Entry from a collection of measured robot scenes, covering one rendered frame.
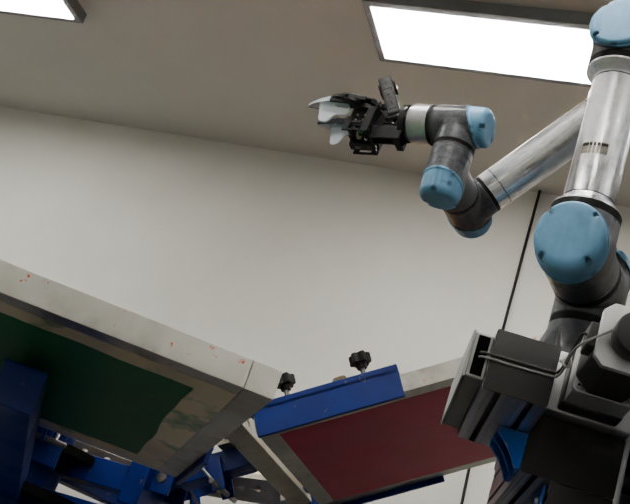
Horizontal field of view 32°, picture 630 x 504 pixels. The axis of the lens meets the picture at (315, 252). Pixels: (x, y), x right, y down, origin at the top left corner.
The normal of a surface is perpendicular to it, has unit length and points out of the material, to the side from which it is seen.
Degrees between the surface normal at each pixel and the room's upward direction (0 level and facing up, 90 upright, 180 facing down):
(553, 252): 97
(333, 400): 90
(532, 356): 90
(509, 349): 90
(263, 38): 180
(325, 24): 180
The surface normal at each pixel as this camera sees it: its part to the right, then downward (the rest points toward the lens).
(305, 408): -0.23, -0.45
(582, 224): -0.42, -0.36
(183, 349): 0.26, -0.30
